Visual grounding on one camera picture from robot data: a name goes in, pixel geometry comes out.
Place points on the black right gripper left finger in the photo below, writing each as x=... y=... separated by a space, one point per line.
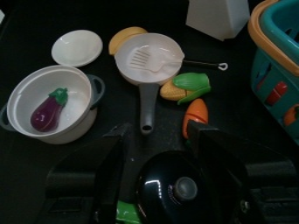
x=93 y=172

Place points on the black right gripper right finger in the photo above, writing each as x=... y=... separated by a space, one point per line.
x=234 y=175

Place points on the orange toy carrot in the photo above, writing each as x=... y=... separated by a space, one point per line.
x=195 y=112

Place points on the green toy vegetable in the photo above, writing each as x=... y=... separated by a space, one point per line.
x=126 y=213

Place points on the black pot lid grey knob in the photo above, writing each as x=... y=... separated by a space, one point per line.
x=171 y=186

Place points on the purple toy eggplant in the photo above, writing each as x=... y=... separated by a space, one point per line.
x=48 y=112

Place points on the orange toy in basket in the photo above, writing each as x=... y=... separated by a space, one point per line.
x=291 y=115

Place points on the white toy pot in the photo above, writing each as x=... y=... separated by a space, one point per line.
x=53 y=102

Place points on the red toy in basket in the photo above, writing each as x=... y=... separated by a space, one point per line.
x=276 y=93

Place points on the toy corn with green husk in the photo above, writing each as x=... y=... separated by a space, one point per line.
x=187 y=87

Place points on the teal basket with orange rim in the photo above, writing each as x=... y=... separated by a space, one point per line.
x=278 y=58

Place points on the small white plate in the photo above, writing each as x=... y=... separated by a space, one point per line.
x=76 y=48

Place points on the yellow toy plate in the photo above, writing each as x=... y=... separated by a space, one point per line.
x=123 y=36

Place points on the white box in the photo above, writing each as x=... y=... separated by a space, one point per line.
x=218 y=16

